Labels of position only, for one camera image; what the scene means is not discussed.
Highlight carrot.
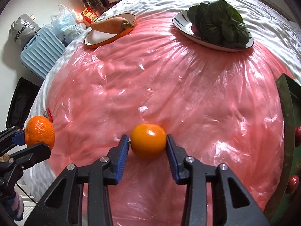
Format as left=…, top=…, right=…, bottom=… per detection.
left=90, top=17, right=135, bottom=34

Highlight black white oval plate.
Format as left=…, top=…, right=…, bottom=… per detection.
left=173, top=6, right=254, bottom=52

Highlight light blue suitcase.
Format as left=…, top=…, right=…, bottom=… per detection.
left=20, top=27, right=66, bottom=80

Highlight orange rimmed white plate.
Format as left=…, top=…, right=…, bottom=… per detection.
left=84, top=13, right=136, bottom=48

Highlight green leafy bok choy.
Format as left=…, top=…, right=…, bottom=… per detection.
left=187, top=0, right=249, bottom=48

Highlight smooth orange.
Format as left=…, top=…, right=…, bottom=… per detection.
left=130, top=124, right=166, bottom=159

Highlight pink plastic sheet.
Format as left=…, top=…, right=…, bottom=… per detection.
left=44, top=11, right=294, bottom=226

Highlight clear blue plastic bags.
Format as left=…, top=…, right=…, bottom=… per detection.
left=43, top=4, right=86, bottom=44

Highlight small red apple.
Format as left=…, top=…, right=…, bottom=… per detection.
left=285, top=175, right=299, bottom=194

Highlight bumpy mandarin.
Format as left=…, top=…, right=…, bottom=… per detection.
left=24, top=116, right=55, bottom=150

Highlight grey printed plastic bag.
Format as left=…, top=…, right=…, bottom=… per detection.
left=9, top=14, right=41, bottom=49

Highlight green rectangular tray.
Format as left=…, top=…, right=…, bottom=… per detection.
left=264, top=74, right=300, bottom=225

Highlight red yellow snack bag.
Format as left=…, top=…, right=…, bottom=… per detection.
left=80, top=7, right=98, bottom=27

